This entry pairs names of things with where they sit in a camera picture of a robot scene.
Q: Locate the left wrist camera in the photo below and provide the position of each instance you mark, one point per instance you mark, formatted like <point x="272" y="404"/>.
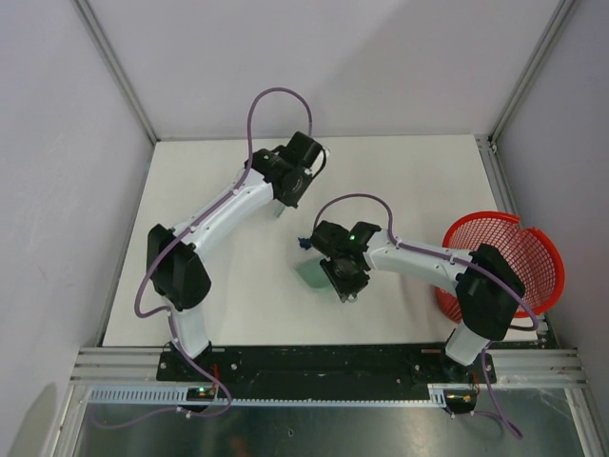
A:
<point x="326" y="154"/>

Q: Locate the green dustpan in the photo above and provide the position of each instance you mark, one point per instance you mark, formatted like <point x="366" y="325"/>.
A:
<point x="312" y="275"/>

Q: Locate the aluminium frame post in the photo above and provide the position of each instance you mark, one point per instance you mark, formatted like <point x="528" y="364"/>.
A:
<point x="99" y="38"/>
<point x="548" y="40"/>

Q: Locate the right aluminium frame post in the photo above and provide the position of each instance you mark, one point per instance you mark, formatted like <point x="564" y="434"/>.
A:
<point x="548" y="40"/>

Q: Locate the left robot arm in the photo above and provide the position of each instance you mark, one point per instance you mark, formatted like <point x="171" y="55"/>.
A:
<point x="176" y="256"/>

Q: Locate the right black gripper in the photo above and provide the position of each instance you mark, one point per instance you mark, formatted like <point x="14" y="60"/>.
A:
<point x="345" y="288"/>

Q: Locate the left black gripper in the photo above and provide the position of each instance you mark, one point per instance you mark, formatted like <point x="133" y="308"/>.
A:
<point x="292" y="200"/>

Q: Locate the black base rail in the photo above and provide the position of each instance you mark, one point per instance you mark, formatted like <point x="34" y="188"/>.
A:
<point x="394" y="371"/>

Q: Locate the left aluminium frame post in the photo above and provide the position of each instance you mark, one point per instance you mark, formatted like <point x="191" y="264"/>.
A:
<point x="99" y="38"/>

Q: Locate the white cable duct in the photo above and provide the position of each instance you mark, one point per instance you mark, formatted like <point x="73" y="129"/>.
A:
<point x="190" y="398"/>

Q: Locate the green hand brush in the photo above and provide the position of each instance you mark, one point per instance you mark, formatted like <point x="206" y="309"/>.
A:
<point x="279" y="210"/>

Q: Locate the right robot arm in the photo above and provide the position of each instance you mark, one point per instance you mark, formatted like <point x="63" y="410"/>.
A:
<point x="488" y="291"/>

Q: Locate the red mesh basket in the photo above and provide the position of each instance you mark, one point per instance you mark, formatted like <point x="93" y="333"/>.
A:
<point x="528" y="251"/>

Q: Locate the blue paper scrap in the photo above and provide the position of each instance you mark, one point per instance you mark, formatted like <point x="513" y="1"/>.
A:
<point x="304" y="243"/>

